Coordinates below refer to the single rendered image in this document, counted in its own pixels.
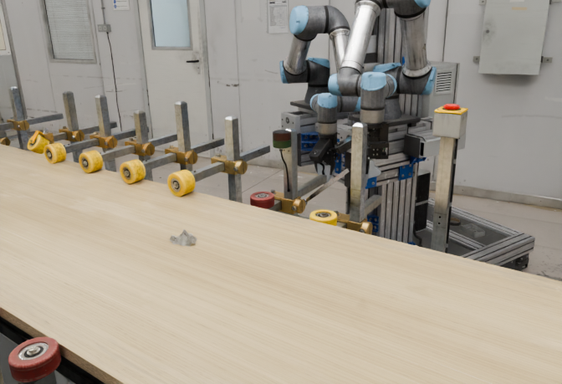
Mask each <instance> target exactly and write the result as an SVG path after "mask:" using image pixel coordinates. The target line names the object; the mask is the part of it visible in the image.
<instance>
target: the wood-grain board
mask: <svg viewBox="0 0 562 384"><path fill-rule="evenodd" d="M183 229H185V230H186V231H187V233H192V234H193V236H194V237H196V238H197V241H196V244H194V243H192V244H191V246H190V247H187V246H181V245H180V244H173V243H172V242H171V241H170V237H171V235H175V236H179V235H180V234H181V233H182V231H183ZM0 316H1V317H3V318H4V319H5V320H7V321H9V322H10V323H12V324H13V325H15V326H17V327H18V328H19V329H21V330H23V331H24V332H26V333H27V334H29V335H31V336H32V337H33V338H37V337H51V338H54V339H55V340H56V341H57V342H58V343H59V350H60V355H61V356H63V357H65V358H66V359H68V360H69V361H71V362H73V363H74V364H75V365H77V366H79V367H80V368H82V369H83V370H85V371H87V372H88V373H89V374H91V375H92V376H94V377H96V378H98V379H99V380H101V381H102V382H103V383H105V384H562V282H561V281H558V280H554V279H548V278H545V277H541V276H538V275H534V274H527V273H524V272H520V271H517V270H513V269H507V268H504V267H500V266H497V265H493V264H486V263H483V262H479V261H476V260H472V259H466V258H463V257H459V256H456V255H452V254H449V253H442V252H438V251H435V250H431V249H428V248H422V247H418V246H415V245H411V244H408V243H401V242H397V241H394V240H390V239H387V238H381V237H377V236H374V235H370V234H367V233H360V232H356V231H353V230H349V229H346V228H340V227H336V226H333V225H329V224H326V223H319V222H316V221H312V220H308V219H305V218H299V217H295V216H292V215H288V214H285V213H281V212H275V211H271V210H268V209H264V208H260V207H255V206H251V205H247V204H244V203H240V202H234V201H230V200H227V199H223V198H220V197H214V196H210V195H207V194H203V193H200V192H189V193H187V194H185V195H182V196H180V197H178V196H175V195H174V194H172V193H171V191H170V189H169V187H168V185H166V184H162V183H159V182H152V181H148V180H145V179H142V180H140V181H138V182H134V183H131V184H129V183H126V182H125V181H124V180H123V179H122V177H121V175H120V173H118V172H111V171H107V170H104V169H100V170H98V171H95V172H90V173H87V172H84V171H83V169H82V168H81V166H80V164H79V163H77V162H73V161H66V160H64V161H60V162H56V163H53V164H51V163H49V162H48V161H47V160H46V158H45V155H43V154H39V153H36V152H32V151H25V150H22V149H18V148H15V147H11V146H5V145H2V144H0Z"/></svg>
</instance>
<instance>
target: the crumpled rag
mask: <svg viewBox="0 0 562 384"><path fill-rule="evenodd" d="M170 241H171V242H172V243H173V244H180V245H181V246H187V247H190V246H191V244H192V243H194V244H196V241H197V238H196V237H194V236H193V234H192V233H187V231H186V230H185V229H183V231H182V233H181V234H180V235H179V236H175V235H171V237H170Z"/></svg>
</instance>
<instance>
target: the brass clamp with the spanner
mask: <svg viewBox="0 0 562 384"><path fill-rule="evenodd" d="M274 200H278V201H281V209H280V210H279V211H280V212H286V213H290V214H295V213H302V212H303V211H304V210H305V200H304V199H301V197H296V198H295V199H293V200H291V199H287V198H284V194H283V193H282V192H276V194H274Z"/></svg>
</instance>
